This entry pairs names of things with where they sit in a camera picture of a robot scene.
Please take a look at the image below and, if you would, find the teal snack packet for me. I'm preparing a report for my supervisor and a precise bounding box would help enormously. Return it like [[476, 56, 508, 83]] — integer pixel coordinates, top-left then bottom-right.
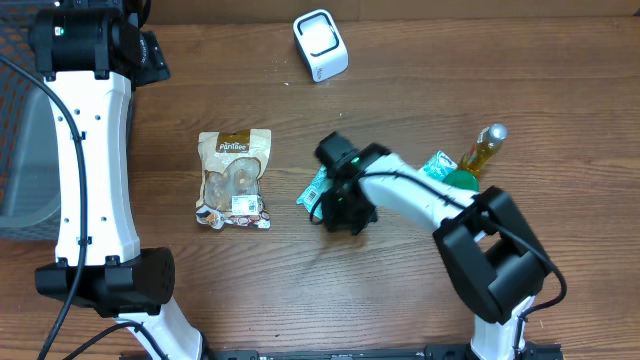
[[296, 166, 332, 208]]

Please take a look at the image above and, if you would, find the teal kleenex tissue pack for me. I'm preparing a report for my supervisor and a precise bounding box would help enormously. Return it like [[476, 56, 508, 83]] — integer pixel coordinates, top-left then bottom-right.
[[420, 150, 457, 181]]

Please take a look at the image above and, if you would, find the brown white snack bag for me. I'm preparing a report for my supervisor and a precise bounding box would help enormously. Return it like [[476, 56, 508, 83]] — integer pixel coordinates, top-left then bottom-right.
[[195, 129, 272, 230]]

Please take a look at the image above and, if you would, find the green lid jar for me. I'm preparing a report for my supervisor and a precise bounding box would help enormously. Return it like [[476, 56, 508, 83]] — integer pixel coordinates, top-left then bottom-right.
[[442, 170, 479, 192]]

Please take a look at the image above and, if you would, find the yellow oil bottle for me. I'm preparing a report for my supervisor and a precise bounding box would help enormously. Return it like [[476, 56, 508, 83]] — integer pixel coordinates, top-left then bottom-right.
[[458, 123, 508, 177]]

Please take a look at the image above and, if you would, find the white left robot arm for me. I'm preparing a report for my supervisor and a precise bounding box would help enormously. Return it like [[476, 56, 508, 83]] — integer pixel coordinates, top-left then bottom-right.
[[29, 0, 207, 359]]

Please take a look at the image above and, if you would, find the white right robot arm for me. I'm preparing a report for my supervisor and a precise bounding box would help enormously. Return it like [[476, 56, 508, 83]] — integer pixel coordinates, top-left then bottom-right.
[[315, 132, 563, 359]]

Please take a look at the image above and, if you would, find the white barcode scanner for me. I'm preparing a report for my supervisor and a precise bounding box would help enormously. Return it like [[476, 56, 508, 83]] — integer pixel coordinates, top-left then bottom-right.
[[292, 9, 349, 83]]

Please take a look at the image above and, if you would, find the grey plastic basket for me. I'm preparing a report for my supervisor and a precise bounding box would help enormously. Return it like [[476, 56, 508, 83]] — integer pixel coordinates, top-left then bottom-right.
[[0, 4, 136, 242]]

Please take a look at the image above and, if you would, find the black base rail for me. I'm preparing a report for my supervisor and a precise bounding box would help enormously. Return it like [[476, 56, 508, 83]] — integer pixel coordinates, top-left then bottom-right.
[[119, 342, 565, 360]]

